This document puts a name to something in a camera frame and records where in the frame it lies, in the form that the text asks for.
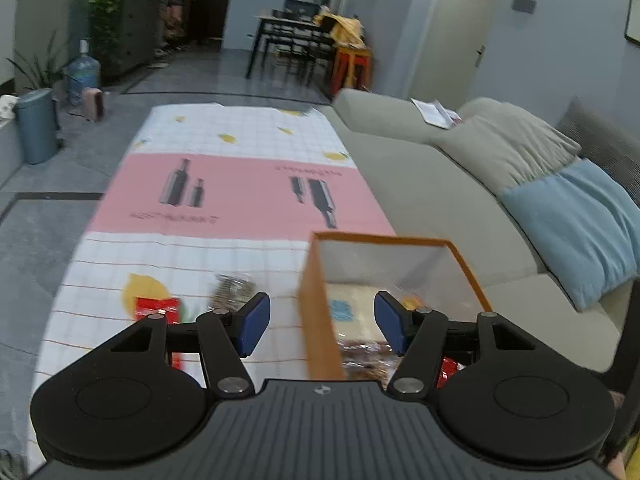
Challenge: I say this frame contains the grey sofa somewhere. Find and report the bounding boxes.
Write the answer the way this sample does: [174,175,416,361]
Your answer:
[331,87,640,393]

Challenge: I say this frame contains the crinkled red white snack packet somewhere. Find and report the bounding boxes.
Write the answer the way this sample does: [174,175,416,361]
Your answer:
[436,356,462,391]

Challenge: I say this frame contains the white low ledge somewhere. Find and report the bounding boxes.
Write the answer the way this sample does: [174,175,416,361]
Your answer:
[0,94,25,188]

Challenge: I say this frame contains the black dining table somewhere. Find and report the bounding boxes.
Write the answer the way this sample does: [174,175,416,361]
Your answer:
[245,11,337,81]

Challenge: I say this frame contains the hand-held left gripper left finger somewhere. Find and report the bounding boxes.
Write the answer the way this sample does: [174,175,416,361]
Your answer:
[75,291,272,402]

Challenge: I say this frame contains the grey pillow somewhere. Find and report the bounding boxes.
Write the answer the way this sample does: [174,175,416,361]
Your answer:
[555,97,640,197]

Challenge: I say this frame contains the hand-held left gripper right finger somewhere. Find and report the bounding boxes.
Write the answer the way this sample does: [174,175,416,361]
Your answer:
[373,290,563,402]

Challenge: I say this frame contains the dark door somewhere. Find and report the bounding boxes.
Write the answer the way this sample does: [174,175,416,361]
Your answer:
[202,0,236,43]

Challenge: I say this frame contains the papers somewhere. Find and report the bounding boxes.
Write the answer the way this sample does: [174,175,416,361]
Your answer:
[410,97,464,129]

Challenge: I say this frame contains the black dining chair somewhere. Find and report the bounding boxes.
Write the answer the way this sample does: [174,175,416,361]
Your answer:
[261,34,302,79]
[299,14,337,87]

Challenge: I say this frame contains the climbing green plant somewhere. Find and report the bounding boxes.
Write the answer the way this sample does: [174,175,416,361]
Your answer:
[86,0,127,80]

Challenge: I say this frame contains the long-leaf potted plant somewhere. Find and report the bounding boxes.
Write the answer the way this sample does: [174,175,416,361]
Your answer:
[6,29,67,95]

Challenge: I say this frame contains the bread slice packet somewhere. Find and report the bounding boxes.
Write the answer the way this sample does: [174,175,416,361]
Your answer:
[326,282,383,343]

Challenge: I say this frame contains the blue grey trash bin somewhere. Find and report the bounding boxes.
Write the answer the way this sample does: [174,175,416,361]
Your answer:
[13,87,59,165]

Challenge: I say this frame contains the clear brown snack packet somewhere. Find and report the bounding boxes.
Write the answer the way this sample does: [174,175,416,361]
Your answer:
[337,337,403,382]

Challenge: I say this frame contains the grey drawer cabinet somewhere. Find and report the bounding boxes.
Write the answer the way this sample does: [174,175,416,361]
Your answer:
[119,0,165,77]

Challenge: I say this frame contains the yellow cloth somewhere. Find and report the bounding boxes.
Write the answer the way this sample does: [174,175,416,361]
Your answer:
[314,6,367,50]

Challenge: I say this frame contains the beige pillow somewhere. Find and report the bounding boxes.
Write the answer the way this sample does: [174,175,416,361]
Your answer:
[434,97,584,197]

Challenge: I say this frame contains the orange cardboard box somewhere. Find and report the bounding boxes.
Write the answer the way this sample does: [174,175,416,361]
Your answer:
[298,230,494,382]

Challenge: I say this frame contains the blue water jug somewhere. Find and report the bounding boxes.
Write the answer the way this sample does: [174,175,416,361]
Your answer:
[65,39,101,107]

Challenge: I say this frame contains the light blue pillow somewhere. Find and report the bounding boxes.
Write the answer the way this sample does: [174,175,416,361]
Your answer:
[500,157,640,312]

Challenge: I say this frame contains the orange stool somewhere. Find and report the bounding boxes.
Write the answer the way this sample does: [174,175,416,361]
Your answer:
[330,45,374,93]

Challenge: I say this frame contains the pink white checked tablecloth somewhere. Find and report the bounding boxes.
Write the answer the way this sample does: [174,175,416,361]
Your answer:
[27,102,401,466]

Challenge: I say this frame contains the white door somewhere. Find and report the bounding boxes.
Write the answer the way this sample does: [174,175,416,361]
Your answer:
[470,0,518,106]

